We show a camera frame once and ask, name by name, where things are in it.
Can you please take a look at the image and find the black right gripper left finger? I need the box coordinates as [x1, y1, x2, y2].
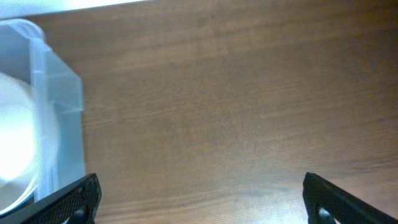
[1, 174, 102, 224]

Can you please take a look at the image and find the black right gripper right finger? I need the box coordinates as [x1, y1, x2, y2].
[302, 172, 397, 224]

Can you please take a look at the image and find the cream bowl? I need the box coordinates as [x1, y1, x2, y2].
[0, 72, 62, 215]

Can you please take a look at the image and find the clear plastic storage container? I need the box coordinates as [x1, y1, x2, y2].
[1, 19, 85, 216]

